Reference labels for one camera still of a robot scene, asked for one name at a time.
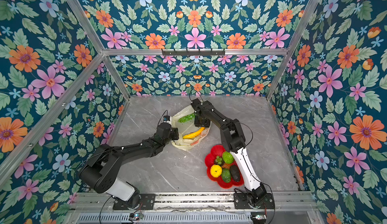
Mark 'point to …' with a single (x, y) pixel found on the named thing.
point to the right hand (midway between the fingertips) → (201, 124)
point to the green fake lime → (228, 157)
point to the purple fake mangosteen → (219, 161)
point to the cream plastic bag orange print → (188, 128)
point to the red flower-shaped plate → (215, 151)
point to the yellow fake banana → (193, 134)
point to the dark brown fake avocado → (235, 172)
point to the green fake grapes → (187, 118)
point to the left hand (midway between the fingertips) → (179, 125)
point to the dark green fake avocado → (226, 175)
